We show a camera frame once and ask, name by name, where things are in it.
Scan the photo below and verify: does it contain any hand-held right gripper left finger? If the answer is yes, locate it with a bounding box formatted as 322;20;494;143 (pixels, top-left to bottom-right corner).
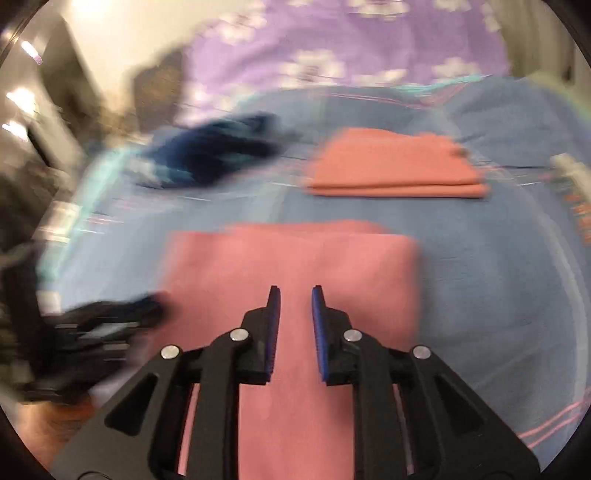
51;285;282;480

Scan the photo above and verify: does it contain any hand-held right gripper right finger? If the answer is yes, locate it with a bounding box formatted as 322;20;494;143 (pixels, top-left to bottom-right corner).
311;285;541;480

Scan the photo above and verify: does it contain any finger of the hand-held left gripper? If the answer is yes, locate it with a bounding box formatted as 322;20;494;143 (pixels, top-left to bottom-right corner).
60;292;168;334

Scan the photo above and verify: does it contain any pink shirt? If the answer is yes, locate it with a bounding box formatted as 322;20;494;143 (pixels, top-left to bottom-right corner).
159;220;422;480

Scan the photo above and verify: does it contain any blue striped bedsheet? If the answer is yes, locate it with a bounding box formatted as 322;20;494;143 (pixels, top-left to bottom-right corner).
37;76;591;467

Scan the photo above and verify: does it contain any folded orange cloth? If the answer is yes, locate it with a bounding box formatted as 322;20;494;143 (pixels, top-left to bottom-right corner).
302;128;489;199

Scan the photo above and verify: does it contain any navy star fleece blanket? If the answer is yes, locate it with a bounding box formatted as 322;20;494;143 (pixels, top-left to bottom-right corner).
134;113;301;190

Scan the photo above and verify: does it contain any purple floral quilt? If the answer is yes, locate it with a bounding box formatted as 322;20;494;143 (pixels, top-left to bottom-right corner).
185;0;513;127

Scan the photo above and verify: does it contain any white object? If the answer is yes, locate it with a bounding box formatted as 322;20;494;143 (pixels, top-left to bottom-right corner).
551;154;591;222

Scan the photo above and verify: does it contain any beige curtain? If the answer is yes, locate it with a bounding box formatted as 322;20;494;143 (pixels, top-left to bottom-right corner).
485;0;591;93

